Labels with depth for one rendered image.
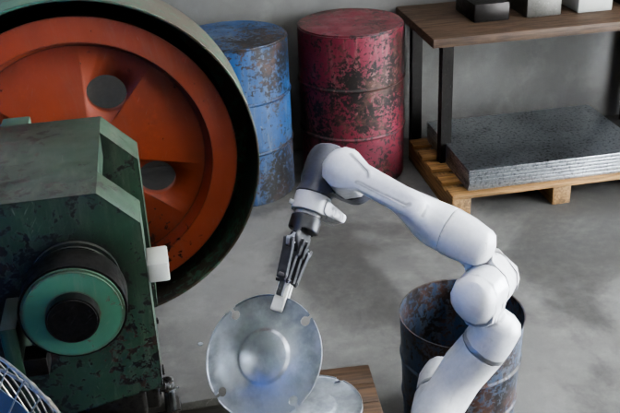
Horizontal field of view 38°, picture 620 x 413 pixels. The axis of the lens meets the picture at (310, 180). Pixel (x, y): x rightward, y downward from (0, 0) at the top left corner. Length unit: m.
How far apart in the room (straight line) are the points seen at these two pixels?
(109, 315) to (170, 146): 0.69
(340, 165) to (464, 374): 0.55
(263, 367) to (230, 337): 0.12
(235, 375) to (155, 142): 0.59
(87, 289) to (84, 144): 0.38
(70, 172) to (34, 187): 0.08
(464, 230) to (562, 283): 2.23
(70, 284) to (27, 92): 0.70
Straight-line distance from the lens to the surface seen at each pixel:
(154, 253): 1.74
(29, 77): 2.14
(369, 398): 2.90
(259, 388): 2.08
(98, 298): 1.59
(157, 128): 2.18
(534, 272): 4.25
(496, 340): 2.04
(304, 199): 2.10
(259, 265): 4.28
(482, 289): 1.95
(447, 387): 2.11
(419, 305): 3.23
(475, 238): 1.98
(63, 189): 1.66
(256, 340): 2.10
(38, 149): 1.85
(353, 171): 2.00
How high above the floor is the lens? 2.18
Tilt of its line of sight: 25 degrees down
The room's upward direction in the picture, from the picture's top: 3 degrees counter-clockwise
